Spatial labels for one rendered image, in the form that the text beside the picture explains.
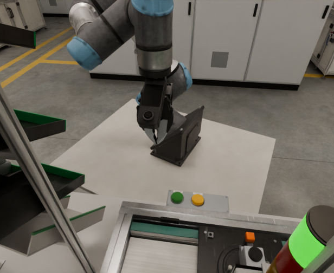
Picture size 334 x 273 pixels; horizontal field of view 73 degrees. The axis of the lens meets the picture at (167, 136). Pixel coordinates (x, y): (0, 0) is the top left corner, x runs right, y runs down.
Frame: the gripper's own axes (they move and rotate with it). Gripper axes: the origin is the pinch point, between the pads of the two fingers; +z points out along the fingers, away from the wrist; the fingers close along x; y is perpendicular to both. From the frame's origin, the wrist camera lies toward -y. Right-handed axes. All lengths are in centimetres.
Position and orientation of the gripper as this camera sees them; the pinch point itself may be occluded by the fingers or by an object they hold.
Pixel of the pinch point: (156, 141)
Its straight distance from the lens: 60.7
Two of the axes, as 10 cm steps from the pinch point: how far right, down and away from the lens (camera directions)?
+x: -9.9, -0.9, 1.1
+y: 1.4, -6.3, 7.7
